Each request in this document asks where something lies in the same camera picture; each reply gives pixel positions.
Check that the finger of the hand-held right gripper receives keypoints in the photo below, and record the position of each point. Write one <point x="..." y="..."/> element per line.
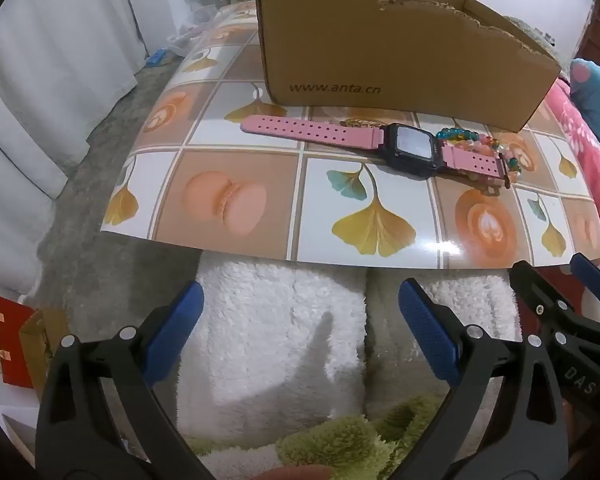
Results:
<point x="535" y="290"/>
<point x="592" y="275"/>

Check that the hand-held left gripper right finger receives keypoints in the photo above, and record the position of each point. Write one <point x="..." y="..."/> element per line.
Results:
<point x="425" y="330"/>

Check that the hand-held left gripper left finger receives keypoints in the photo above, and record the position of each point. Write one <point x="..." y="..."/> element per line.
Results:
<point x="180" y="330"/>

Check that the pink and purple smartwatch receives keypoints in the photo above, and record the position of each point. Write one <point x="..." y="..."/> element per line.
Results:
<point x="410" y="145"/>

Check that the tangle of gold earrings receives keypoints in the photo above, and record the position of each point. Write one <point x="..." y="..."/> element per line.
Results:
<point x="360" y="123"/>

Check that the torn cardboard box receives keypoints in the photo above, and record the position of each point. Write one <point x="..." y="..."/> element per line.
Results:
<point x="380" y="50"/>

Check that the ginkgo print table cover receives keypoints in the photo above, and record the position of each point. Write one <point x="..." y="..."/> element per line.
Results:
<point x="380" y="220"/>

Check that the pink floral blanket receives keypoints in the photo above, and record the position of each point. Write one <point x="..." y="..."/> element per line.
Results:
<point x="580" y="150"/>

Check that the gold gift bag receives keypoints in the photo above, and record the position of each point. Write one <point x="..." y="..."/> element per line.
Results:
<point x="37" y="355"/>

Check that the green shaggy cloth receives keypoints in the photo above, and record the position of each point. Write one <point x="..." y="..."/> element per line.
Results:
<point x="330" y="440"/>

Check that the red gift bag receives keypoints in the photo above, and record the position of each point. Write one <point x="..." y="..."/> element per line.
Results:
<point x="10" y="340"/>

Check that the grey patterned blanket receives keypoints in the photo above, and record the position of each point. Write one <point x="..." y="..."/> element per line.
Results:
<point x="530" y="30"/>

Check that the small blue object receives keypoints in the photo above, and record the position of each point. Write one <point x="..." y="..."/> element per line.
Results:
<point x="156" y="58"/>

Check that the white curtain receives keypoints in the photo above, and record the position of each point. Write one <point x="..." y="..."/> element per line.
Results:
<point x="55" y="85"/>

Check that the clear plastic bags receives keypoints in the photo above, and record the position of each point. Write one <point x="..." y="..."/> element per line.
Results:
<point x="190" y="30"/>

